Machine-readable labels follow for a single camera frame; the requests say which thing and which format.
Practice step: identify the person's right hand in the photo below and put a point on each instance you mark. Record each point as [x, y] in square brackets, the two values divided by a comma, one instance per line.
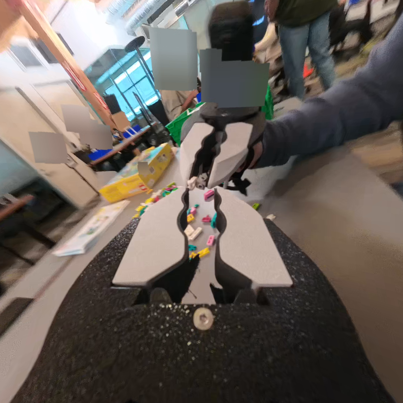
[254, 156]

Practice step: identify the yellow lego box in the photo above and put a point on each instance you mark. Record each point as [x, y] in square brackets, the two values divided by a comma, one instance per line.
[138, 179]

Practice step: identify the pile of lego bricks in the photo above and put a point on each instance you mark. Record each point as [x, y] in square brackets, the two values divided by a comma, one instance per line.
[196, 233]

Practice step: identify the lego instruction booklet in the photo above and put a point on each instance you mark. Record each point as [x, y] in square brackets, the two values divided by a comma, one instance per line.
[91, 228]

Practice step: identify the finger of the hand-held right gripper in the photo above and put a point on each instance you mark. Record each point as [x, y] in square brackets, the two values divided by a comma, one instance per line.
[234, 148]
[192, 148]

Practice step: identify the pink lego brick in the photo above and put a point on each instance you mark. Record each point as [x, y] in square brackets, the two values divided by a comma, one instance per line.
[209, 195]

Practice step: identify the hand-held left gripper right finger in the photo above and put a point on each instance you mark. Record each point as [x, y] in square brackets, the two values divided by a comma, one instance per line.
[252, 248]

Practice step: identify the person's right forearm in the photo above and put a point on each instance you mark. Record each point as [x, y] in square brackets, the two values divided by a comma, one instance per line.
[330, 116]

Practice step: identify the small white lego assembly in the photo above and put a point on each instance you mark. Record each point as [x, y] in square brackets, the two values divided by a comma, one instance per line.
[195, 182]

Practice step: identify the stack of green plastic bins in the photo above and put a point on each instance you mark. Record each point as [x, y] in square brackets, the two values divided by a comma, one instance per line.
[174, 130]

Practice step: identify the long table with blue bins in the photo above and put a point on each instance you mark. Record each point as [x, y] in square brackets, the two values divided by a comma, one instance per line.
[126, 143]

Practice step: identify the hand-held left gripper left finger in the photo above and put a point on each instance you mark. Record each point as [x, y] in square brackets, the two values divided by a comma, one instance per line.
[154, 242]

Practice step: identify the black floor lamp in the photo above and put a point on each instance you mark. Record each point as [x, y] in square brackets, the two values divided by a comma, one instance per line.
[138, 50]

